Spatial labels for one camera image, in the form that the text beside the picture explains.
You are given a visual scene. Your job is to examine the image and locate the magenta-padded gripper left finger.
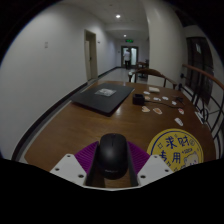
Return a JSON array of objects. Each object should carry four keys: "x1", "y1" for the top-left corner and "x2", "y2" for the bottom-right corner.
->
[{"x1": 49, "y1": 141, "x2": 100, "y2": 188}]

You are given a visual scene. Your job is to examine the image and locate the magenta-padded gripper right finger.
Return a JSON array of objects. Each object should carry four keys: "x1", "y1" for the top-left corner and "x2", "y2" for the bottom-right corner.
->
[{"x1": 127, "y1": 141, "x2": 174, "y2": 188}]

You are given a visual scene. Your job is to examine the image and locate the black computer mouse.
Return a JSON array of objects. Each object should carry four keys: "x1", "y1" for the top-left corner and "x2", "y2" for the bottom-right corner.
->
[{"x1": 95, "y1": 133, "x2": 130, "y2": 180}]

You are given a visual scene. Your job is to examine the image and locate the round yellow printed mouse pad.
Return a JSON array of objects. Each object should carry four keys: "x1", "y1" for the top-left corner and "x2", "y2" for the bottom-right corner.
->
[{"x1": 146, "y1": 128, "x2": 204, "y2": 173}]

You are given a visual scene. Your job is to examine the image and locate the small black box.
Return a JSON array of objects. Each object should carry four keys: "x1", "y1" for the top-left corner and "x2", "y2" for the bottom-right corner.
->
[{"x1": 132, "y1": 93, "x2": 146, "y2": 107}]

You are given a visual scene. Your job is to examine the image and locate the black closed laptop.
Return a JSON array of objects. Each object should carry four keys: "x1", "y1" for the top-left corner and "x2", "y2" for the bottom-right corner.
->
[{"x1": 70, "y1": 82, "x2": 136, "y2": 117}]

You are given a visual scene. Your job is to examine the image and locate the wooden armchair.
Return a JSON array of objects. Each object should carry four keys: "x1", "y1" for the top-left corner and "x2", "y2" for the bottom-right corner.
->
[{"x1": 128, "y1": 68, "x2": 179, "y2": 90}]

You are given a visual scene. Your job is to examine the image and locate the black railing with wooden handrail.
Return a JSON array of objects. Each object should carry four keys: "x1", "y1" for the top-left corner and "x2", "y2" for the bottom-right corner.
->
[{"x1": 179, "y1": 63, "x2": 224, "y2": 143}]

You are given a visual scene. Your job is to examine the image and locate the dark window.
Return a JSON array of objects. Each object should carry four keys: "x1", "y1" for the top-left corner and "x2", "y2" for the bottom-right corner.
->
[{"x1": 185, "y1": 36, "x2": 215, "y2": 105}]

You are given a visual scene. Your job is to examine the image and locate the person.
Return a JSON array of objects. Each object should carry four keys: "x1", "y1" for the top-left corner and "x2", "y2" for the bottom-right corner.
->
[{"x1": 123, "y1": 48, "x2": 132, "y2": 70}]

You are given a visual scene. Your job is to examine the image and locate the glass double door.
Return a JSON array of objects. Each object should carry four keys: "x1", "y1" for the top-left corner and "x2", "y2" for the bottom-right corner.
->
[{"x1": 120, "y1": 45, "x2": 140, "y2": 68}]

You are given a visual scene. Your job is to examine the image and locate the recessed ceiling lights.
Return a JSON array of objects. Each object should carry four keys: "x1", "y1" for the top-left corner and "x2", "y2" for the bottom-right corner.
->
[{"x1": 114, "y1": 13, "x2": 128, "y2": 38}]

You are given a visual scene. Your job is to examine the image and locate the thin black cable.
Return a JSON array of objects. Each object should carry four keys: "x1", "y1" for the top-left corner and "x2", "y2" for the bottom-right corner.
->
[{"x1": 145, "y1": 96, "x2": 184, "y2": 110}]

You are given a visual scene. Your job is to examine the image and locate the wall doorway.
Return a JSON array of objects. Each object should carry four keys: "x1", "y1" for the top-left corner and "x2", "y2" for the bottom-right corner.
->
[{"x1": 83, "y1": 29, "x2": 99, "y2": 82}]

